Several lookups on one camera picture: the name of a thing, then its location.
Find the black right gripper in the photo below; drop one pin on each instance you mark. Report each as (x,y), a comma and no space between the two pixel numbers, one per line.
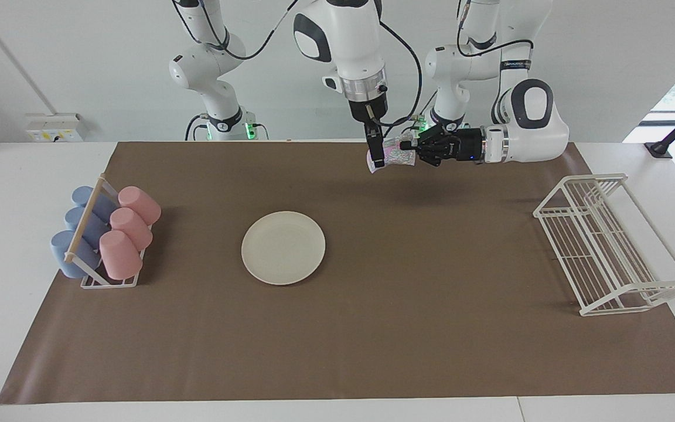
(368,111)

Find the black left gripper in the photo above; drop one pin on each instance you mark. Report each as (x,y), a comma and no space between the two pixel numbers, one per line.
(454,146)

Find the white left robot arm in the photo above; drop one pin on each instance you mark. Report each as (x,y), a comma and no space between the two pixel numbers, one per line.
(525,135)

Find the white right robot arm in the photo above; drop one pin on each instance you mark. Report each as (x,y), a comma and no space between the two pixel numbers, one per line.
(349,35)

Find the round cream plate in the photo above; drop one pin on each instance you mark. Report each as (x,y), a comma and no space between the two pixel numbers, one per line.
(283,248)

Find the brown table mat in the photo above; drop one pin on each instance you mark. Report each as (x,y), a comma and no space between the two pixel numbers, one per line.
(372,340)

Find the pink plastic cup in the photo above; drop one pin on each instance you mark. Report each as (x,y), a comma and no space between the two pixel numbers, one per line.
(139,202)
(119,255)
(131,227)

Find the blue plastic cup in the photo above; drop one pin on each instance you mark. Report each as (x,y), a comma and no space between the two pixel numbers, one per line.
(98,204)
(82,224)
(71,257)

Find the cup rack with wooden rod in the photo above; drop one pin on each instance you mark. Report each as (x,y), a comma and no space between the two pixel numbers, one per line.
(84,231)

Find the white wall socket box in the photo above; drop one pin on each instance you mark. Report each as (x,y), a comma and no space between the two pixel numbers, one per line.
(56,128)

